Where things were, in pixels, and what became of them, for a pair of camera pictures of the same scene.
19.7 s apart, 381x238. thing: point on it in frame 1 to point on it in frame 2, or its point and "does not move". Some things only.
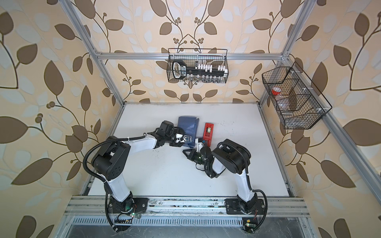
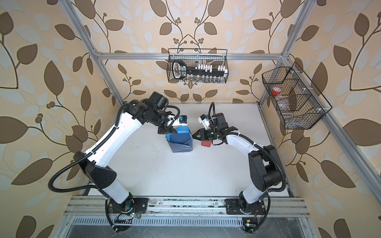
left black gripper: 177,132 to 166,130
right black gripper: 191,156 to 203,134
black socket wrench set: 200,72 does not move
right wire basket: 299,103 does not move
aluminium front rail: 99,206 does not move
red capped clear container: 276,91 does not move
